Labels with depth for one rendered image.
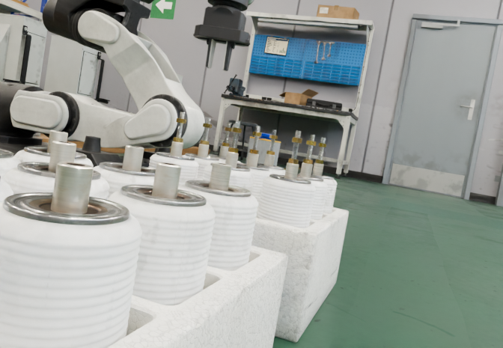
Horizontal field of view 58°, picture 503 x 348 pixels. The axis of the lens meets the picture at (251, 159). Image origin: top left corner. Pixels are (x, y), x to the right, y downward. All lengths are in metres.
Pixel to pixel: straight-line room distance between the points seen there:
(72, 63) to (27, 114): 2.12
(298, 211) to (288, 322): 0.18
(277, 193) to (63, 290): 0.54
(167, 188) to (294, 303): 0.42
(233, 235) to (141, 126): 0.78
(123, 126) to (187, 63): 5.55
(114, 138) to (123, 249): 1.03
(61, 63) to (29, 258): 3.39
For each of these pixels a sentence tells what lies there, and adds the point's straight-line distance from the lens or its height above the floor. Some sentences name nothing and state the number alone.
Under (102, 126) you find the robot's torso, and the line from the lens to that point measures 1.36.
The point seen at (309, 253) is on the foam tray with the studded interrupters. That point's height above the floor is 0.15.
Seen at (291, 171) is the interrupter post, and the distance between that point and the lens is 0.80.
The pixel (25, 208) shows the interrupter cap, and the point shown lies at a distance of 0.30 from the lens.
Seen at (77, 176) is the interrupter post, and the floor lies 0.27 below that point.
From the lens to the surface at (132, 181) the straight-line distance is 0.53.
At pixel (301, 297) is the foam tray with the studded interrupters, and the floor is 0.08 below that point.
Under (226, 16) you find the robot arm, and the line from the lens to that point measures 1.01.
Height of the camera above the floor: 0.32
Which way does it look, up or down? 3 degrees down
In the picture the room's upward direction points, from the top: 10 degrees clockwise
